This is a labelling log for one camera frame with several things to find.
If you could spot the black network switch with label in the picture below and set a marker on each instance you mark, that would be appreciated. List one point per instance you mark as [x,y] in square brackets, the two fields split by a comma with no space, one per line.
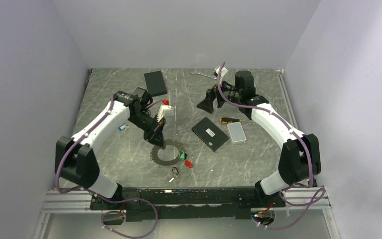
[210,134]

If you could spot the green key tag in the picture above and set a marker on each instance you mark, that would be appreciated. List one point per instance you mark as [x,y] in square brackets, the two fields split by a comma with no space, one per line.
[182,155]

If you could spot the silver wrench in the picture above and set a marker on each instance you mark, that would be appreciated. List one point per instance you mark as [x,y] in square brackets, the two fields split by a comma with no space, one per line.
[196,72]

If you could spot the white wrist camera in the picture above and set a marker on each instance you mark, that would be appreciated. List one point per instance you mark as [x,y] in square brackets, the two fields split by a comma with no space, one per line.
[165,109]
[223,72]

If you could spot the blue key tag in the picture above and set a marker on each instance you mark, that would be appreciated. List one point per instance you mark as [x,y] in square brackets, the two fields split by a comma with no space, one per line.
[124,127]

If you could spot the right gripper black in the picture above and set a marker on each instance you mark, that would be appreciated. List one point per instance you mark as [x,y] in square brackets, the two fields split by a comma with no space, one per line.
[207,104]

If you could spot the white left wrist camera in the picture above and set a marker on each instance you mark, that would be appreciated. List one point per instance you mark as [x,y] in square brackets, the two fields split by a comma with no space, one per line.
[165,109]

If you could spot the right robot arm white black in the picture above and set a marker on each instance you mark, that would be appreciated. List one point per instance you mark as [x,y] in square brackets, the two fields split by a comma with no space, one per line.
[300,154]

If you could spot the large metal keyring disc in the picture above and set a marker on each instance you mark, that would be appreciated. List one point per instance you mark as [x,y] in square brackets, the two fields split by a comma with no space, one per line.
[171,142]

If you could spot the plain black box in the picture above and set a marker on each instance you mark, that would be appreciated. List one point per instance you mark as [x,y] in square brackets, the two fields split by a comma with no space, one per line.
[155,83]

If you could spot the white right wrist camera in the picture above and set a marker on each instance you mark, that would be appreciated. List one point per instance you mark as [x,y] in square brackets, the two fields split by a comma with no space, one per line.
[223,72]

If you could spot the black key tag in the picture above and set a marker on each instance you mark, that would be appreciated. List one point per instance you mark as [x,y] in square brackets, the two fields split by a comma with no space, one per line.
[175,172]

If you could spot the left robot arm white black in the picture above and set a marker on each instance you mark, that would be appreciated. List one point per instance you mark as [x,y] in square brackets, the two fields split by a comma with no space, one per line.
[75,157]

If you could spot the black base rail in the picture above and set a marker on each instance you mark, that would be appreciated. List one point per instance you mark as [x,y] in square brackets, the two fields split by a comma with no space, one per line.
[150,211]

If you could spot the aluminium frame profile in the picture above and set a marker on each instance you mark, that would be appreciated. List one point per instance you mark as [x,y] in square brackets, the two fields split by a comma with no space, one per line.
[79,201]

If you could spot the red key tag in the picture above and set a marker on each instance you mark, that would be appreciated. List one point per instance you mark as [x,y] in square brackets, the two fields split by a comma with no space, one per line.
[188,164]

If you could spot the white small router box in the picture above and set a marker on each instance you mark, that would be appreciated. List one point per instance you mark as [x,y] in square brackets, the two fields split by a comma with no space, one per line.
[236,132]

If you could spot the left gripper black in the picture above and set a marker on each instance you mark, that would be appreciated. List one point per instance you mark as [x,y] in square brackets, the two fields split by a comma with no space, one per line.
[155,134]

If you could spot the yellow black screwdriver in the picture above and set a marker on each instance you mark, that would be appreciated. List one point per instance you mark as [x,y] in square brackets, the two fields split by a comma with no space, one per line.
[233,120]

